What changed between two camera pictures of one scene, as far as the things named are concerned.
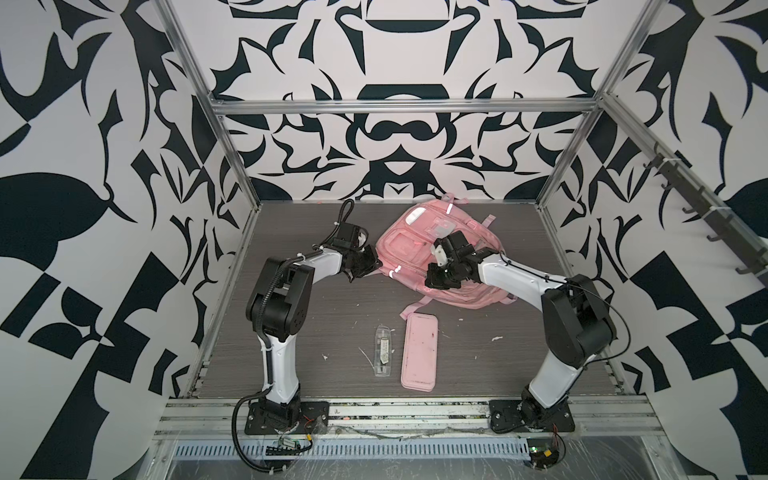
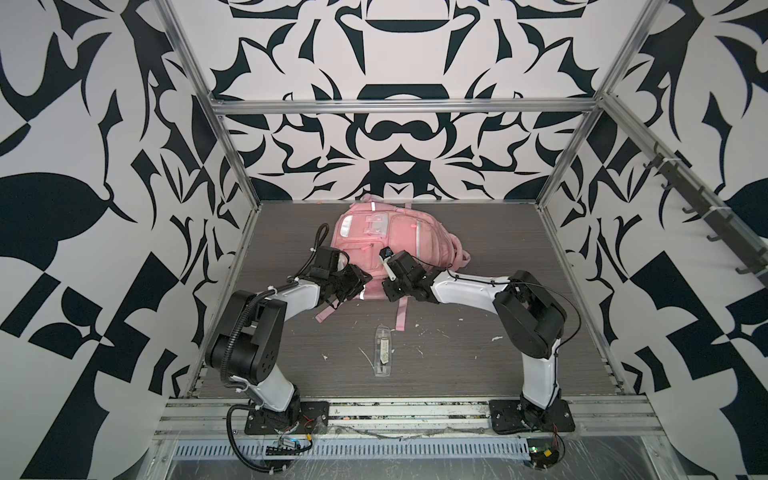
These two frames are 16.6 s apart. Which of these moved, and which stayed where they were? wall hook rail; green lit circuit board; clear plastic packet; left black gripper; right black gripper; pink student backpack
Moved: pink student backpack; right black gripper; left black gripper
Stayed: clear plastic packet; green lit circuit board; wall hook rail
